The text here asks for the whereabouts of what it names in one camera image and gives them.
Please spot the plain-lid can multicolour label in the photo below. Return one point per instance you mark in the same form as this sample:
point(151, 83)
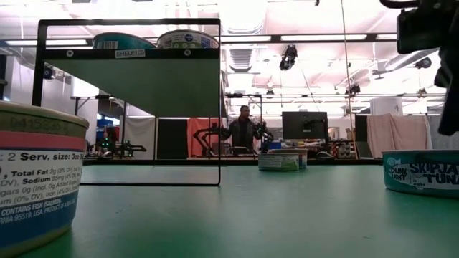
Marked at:
point(186, 40)
point(278, 162)

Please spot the black panel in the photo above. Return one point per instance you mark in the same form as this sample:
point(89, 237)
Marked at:
point(172, 139)

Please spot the white curtain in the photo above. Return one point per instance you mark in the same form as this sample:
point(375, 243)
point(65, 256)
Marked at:
point(141, 136)

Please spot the black monitor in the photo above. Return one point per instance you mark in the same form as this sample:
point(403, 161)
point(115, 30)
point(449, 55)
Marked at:
point(297, 125)

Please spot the beige curtain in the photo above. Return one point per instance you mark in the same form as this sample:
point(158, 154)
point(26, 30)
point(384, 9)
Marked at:
point(398, 134)

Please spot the teal tuna can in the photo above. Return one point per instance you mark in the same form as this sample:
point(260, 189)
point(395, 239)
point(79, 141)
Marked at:
point(122, 41)
point(423, 175)

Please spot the gold-lid can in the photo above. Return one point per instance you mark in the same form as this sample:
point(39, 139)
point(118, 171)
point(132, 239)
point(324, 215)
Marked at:
point(39, 172)
point(303, 159)

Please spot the wooden shelf black frame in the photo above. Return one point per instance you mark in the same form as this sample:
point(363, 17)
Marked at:
point(136, 86)

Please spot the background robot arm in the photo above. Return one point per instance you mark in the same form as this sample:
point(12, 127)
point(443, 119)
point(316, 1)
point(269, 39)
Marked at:
point(204, 138)
point(125, 147)
point(265, 138)

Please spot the black ceiling camera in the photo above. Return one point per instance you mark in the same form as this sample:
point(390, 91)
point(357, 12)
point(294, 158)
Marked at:
point(423, 62)
point(288, 57)
point(48, 71)
point(353, 89)

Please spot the orange curtain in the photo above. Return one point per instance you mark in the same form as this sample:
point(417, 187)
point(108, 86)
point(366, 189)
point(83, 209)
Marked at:
point(197, 136)

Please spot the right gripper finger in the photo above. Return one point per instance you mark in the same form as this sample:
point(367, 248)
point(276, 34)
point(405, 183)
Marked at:
point(450, 100)

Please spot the person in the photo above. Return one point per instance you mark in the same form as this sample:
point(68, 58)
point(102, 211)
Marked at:
point(244, 130)
point(109, 138)

